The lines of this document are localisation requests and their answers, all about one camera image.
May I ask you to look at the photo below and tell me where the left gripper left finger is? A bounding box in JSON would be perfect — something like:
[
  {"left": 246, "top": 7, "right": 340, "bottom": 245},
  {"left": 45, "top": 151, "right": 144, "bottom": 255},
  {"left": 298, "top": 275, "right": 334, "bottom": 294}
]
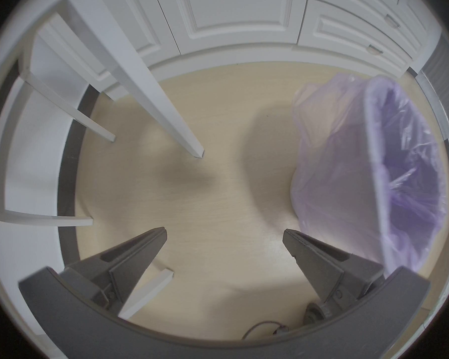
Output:
[{"left": 62, "top": 227, "right": 168, "bottom": 316}]

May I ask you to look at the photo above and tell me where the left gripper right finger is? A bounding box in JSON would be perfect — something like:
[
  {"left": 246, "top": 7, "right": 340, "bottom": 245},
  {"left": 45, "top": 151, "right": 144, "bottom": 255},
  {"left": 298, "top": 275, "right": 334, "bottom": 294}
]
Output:
[{"left": 283, "top": 229, "right": 386, "bottom": 317}]

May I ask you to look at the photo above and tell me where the purple plastic bag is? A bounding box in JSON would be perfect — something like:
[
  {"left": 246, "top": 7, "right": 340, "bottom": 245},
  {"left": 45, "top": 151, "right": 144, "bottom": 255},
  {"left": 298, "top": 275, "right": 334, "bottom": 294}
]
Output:
[{"left": 290, "top": 73, "right": 448, "bottom": 276}]

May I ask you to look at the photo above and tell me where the white trash bin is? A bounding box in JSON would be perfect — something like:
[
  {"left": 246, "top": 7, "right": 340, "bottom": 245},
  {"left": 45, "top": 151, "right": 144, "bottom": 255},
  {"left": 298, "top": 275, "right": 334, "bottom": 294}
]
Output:
[{"left": 297, "top": 75, "right": 447, "bottom": 274}]

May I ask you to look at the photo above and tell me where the grey and white chair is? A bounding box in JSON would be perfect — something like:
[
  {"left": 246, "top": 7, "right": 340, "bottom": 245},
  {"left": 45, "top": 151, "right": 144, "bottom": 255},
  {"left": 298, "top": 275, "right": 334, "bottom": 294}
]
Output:
[{"left": 0, "top": 0, "right": 206, "bottom": 321}]

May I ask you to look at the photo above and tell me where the grey curtain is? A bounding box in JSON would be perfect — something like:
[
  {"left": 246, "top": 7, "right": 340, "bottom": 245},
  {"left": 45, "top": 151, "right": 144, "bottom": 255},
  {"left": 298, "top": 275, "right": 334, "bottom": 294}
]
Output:
[{"left": 423, "top": 34, "right": 449, "bottom": 135}]

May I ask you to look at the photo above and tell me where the white wardrobe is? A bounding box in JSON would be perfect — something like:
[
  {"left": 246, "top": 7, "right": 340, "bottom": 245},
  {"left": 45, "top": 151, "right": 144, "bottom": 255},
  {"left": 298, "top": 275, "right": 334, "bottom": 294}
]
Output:
[{"left": 30, "top": 0, "right": 444, "bottom": 102}]

